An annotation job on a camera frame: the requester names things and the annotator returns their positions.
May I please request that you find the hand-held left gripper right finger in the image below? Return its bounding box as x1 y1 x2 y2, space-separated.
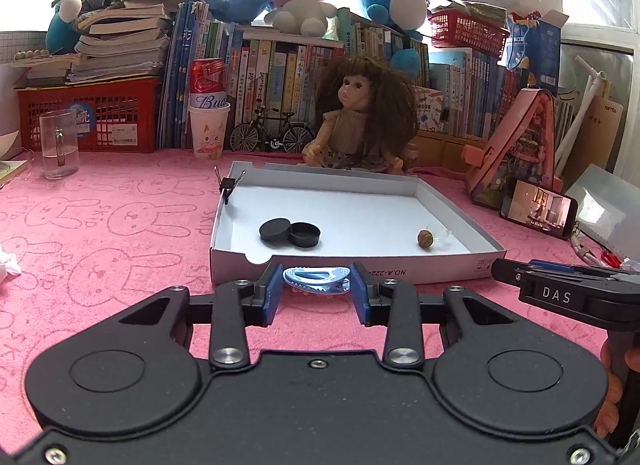
350 262 521 371

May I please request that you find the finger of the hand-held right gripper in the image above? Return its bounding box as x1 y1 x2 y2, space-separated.
527 259 640 280
491 257 591 289

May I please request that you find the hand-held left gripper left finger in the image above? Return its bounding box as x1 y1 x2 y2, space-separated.
115 263 284 371

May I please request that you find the light blue hair clip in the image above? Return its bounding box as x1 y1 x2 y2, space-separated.
282 266 349 298

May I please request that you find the black round cap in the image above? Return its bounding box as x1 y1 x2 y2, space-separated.
259 218 292 246
290 222 321 247

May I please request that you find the grey cardboard box tray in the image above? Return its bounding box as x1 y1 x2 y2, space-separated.
210 161 506 286

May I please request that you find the person's right hand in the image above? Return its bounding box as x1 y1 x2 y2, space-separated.
595 340 631 441

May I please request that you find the black smartphone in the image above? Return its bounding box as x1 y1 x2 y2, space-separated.
500 178 579 238

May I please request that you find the grey plastic folder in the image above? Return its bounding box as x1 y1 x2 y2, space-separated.
565 164 633 253

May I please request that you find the small black binder clip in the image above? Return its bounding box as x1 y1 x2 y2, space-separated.
215 165 247 205

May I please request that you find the pink toy case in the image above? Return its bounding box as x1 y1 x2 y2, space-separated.
462 88 565 208

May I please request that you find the wooden drawer box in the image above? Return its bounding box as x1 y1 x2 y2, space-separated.
410 130 488 178

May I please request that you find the pink rabbit print cloth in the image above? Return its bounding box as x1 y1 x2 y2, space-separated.
0 148 640 396

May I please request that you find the white plastic pipe rack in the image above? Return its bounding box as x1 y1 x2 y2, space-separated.
552 56 611 181

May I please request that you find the miniature black bicycle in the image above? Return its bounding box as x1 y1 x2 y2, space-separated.
230 108 316 153

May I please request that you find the white paper cup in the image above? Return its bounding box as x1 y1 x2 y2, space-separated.
188 102 231 160

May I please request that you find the doll with brown hair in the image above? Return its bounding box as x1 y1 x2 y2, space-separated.
298 56 418 176

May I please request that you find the row of upright books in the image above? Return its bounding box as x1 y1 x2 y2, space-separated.
160 0 526 151

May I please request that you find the blue and white carton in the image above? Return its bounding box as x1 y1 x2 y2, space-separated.
505 10 568 88

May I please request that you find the red beer can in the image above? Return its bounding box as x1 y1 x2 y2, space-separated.
190 58 228 108

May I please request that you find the small red plastic basket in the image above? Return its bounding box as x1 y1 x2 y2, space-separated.
427 9 511 58

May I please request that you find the large red plastic basket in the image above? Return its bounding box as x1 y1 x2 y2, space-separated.
17 78 161 153

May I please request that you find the clear glass mug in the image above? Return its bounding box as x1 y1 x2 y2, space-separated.
39 109 81 180

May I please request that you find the crumpled white tissue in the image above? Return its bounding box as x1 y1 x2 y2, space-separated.
0 247 23 278

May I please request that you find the open paper notebook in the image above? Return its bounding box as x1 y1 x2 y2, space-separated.
0 130 31 191

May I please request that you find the stack of books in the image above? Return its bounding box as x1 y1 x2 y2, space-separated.
10 0 213 88

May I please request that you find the blue and white plush toy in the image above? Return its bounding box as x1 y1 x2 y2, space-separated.
46 0 93 53

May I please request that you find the white grid board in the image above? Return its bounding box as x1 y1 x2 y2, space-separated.
0 30 51 78

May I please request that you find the white cable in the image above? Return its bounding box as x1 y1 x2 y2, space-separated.
570 225 608 266

